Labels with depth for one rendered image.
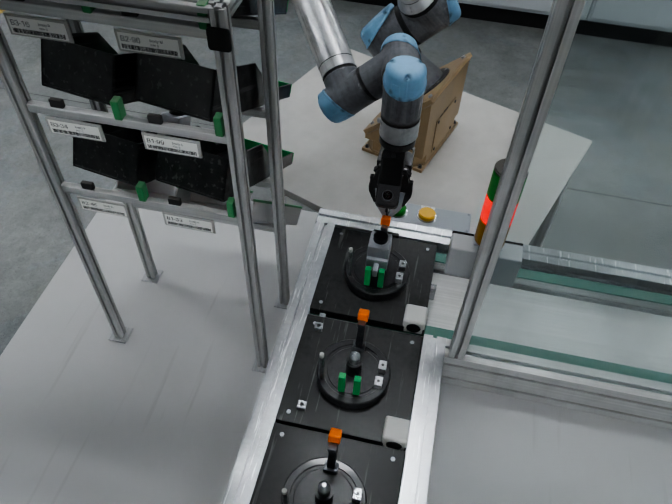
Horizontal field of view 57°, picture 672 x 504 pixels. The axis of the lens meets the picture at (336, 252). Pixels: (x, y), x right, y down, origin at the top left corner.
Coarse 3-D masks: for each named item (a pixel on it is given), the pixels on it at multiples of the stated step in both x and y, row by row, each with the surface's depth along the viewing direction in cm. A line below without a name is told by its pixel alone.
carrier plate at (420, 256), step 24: (336, 240) 141; (360, 240) 141; (408, 240) 142; (336, 264) 136; (408, 264) 137; (432, 264) 137; (336, 288) 132; (408, 288) 132; (312, 312) 130; (336, 312) 128; (384, 312) 128
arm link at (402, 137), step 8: (384, 128) 116; (392, 128) 115; (408, 128) 121; (416, 128) 116; (384, 136) 117; (392, 136) 116; (400, 136) 116; (408, 136) 116; (416, 136) 118; (392, 144) 118; (400, 144) 117
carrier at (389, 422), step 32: (320, 320) 126; (320, 352) 121; (352, 352) 113; (384, 352) 122; (416, 352) 122; (288, 384) 117; (320, 384) 115; (352, 384) 115; (384, 384) 115; (288, 416) 112; (320, 416) 113; (352, 416) 113; (384, 416) 113
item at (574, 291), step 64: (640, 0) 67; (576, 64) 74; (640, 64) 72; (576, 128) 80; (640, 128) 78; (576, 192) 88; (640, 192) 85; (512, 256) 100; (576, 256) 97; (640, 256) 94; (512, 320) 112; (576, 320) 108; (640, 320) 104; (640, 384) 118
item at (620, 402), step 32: (448, 288) 140; (448, 320) 134; (448, 352) 123; (480, 384) 128; (512, 384) 125; (544, 384) 122; (576, 384) 120; (608, 384) 120; (608, 416) 126; (640, 416) 124
